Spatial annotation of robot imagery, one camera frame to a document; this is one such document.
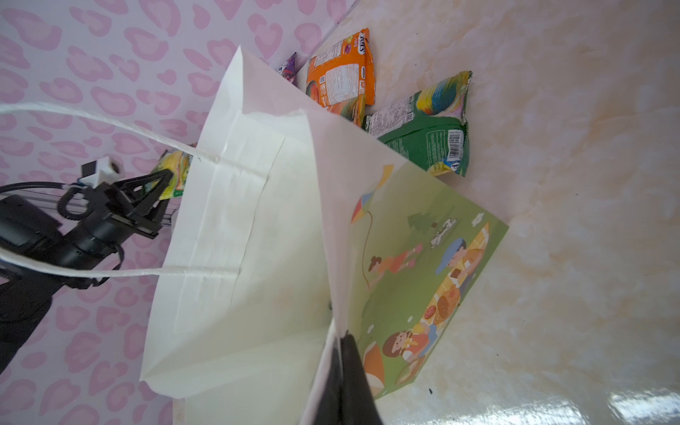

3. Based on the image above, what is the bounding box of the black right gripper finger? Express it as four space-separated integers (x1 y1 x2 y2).
312 334 382 424

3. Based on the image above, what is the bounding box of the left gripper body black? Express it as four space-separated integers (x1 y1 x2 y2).
39 185 159 270

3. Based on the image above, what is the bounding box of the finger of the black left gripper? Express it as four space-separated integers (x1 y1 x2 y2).
129 214 172 238
108 169 174 213

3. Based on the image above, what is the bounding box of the green yellow candy bag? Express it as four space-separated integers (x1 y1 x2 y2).
152 150 192 200

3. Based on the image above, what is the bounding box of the white paper bag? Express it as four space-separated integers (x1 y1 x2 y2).
134 50 508 424

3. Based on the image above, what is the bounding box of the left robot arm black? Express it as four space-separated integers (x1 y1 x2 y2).
1 170 174 368

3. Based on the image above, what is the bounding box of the purple candy bag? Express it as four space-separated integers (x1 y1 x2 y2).
277 52 297 84

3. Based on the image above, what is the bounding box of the orange candy bag lower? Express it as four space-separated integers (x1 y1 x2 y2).
327 94 366 127

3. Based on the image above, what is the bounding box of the orange candy bag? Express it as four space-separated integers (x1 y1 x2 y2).
306 28 375 107
327 94 366 127

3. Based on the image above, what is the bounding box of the orange candy bag upper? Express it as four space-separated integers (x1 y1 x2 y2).
306 28 375 107

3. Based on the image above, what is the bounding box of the green rainbow candy bag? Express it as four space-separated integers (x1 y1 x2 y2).
364 71 473 177

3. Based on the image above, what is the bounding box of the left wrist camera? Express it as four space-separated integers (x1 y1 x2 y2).
77 156 124 188

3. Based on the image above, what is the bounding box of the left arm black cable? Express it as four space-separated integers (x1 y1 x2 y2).
0 180 86 221

